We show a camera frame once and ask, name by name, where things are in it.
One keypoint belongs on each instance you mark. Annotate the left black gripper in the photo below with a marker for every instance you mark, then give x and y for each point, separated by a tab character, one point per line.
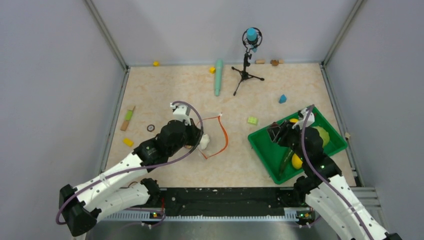
195	132

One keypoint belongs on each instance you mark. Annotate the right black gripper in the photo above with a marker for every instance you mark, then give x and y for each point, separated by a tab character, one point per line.
281	131

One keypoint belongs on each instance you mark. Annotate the clear zip bag orange zipper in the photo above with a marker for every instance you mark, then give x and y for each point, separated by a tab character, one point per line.
215	131

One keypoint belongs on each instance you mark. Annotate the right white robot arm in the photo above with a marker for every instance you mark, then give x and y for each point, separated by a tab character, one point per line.
324	188

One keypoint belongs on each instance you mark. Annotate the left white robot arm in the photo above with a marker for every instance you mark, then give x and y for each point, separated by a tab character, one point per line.
86	204

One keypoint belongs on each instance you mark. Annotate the green plastic tray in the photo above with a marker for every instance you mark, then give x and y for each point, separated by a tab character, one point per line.
271	154

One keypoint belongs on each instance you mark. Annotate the light green lego brick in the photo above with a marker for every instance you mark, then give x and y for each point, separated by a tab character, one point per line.
252	120

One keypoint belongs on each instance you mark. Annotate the blue toy block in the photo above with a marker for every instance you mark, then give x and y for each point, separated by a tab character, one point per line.
282	99

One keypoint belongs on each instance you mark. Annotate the green cabbage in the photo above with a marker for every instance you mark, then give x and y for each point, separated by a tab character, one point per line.
325	136

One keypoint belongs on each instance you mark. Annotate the wooden stick green block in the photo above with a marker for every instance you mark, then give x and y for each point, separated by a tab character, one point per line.
127	118

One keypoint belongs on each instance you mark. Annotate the brown wooden pieces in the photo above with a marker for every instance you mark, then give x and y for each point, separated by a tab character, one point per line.
276	62

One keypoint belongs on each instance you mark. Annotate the small yellow block back left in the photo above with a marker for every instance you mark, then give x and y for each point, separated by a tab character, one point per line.
155	63

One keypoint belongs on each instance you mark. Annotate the small yellow block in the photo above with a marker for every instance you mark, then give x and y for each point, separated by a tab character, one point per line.
212	70
155	63

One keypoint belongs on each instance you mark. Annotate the small yellow block centre back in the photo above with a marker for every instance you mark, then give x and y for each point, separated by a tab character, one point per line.
212	70

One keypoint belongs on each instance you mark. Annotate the teal plastic tube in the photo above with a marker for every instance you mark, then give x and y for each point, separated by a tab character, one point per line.
218	77

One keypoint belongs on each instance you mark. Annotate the blue microphone on tripod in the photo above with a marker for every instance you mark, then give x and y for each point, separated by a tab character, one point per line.
251	39

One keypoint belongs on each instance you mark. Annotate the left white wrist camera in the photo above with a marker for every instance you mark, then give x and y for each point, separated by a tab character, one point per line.
181	112

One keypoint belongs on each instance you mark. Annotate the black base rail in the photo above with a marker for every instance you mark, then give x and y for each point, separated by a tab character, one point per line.
230	202

